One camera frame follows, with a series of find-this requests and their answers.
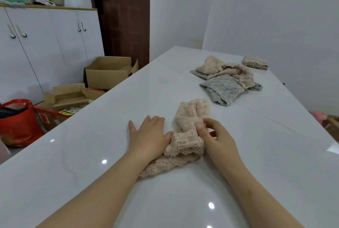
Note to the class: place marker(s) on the red carton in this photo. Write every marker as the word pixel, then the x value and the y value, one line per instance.
pixel 49 116

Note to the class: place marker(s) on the white cabinet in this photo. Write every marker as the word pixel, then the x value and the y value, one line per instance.
pixel 47 50

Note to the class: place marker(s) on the flat cardboard boxes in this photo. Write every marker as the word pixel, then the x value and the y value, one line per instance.
pixel 66 96

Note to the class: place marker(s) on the open cardboard box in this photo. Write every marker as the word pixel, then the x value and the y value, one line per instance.
pixel 106 74

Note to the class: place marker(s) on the red and brown packet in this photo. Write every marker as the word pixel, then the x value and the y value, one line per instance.
pixel 94 93

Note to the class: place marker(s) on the grey towel under pile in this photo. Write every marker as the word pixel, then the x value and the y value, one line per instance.
pixel 197 73

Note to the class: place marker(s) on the person's right thumb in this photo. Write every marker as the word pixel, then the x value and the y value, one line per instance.
pixel 200 129

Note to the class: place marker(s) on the person's left thumb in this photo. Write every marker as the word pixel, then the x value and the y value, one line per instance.
pixel 169 137

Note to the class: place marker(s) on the person's left hand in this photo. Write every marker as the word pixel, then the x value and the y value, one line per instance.
pixel 148 140

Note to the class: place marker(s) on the grey fluffy towel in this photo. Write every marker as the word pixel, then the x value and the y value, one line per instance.
pixel 222 88

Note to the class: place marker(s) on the crumpled beige towel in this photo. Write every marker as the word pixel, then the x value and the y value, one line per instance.
pixel 233 73

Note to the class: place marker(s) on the red plastic bag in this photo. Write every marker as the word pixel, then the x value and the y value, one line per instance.
pixel 18 124

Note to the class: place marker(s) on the person's left little finger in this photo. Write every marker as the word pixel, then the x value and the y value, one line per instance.
pixel 132 128

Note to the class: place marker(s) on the person's left middle finger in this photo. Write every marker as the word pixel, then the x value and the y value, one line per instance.
pixel 155 121

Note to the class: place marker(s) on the patterned paper sheet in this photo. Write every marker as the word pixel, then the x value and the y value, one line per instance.
pixel 72 109

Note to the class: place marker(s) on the dark brown door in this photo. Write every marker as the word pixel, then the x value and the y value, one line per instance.
pixel 124 18

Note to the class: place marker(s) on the person's left forearm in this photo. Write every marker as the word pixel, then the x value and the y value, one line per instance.
pixel 100 193

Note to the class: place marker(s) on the pink soft object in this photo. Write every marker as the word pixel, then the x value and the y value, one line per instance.
pixel 317 118

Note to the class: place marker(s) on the brown cardboard box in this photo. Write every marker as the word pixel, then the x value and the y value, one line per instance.
pixel 333 127

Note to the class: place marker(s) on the beige fluffy towel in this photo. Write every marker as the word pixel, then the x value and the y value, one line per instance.
pixel 189 119

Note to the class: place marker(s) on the person's right forearm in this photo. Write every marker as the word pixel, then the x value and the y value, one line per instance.
pixel 254 198

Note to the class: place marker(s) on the person's right hand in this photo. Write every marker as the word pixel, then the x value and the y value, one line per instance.
pixel 221 145

